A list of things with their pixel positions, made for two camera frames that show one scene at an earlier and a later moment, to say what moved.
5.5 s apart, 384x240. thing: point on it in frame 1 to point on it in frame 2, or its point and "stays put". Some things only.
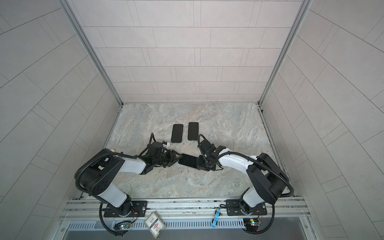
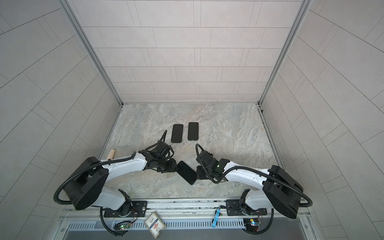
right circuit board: [252, 224] stays put
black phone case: [193, 131] stays put
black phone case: [177, 133] stays put
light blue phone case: [189, 160] to [186, 172]
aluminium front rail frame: [287, 218] stays put
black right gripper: [200, 167] to [198, 170]
